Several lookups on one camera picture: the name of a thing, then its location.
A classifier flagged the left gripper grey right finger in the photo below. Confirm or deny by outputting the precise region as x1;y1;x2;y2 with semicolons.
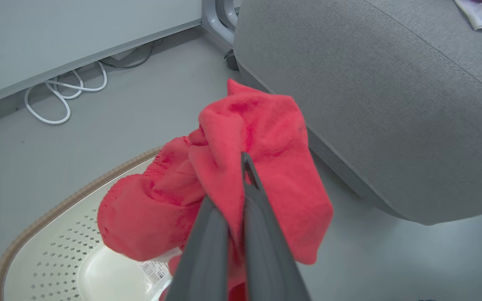
241;152;310;301

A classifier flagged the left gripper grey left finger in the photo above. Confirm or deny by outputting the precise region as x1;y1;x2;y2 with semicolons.
166;196;230;301

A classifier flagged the plain red garment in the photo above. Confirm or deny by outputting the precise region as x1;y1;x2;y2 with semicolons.
97;79;333;301

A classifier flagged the grey fabric sofa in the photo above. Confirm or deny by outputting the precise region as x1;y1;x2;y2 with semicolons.
233;0;482;225

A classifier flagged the white plastic laundry basket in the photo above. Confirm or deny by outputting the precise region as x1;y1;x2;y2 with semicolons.
0;146;183;301

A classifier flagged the black caster wheel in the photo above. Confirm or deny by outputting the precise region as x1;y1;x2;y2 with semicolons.
224;49;239;71

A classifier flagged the grey partition leg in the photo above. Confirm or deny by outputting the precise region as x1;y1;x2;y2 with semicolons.
201;0;241;46

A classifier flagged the white partition panel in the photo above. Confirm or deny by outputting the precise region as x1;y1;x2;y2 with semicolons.
0;0;203;111

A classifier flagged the black cable under partition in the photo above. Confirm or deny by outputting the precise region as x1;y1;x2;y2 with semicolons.
99;38;164;69

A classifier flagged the coiled white cable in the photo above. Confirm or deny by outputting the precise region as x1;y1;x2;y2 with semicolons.
24;61;108;125

